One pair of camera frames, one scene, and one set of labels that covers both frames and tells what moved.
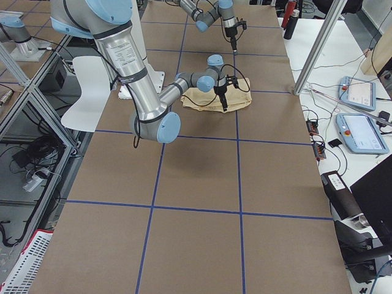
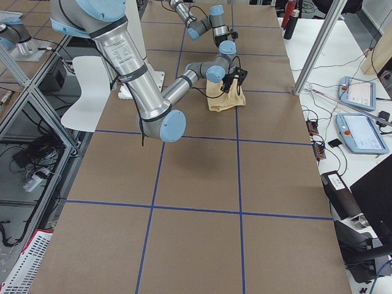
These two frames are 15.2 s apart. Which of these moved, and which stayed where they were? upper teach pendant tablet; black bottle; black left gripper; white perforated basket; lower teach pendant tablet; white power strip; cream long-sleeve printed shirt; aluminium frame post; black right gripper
Moved: black left gripper; cream long-sleeve printed shirt; black right gripper
Stayed: lower teach pendant tablet; upper teach pendant tablet; white power strip; black bottle; white perforated basket; aluminium frame post
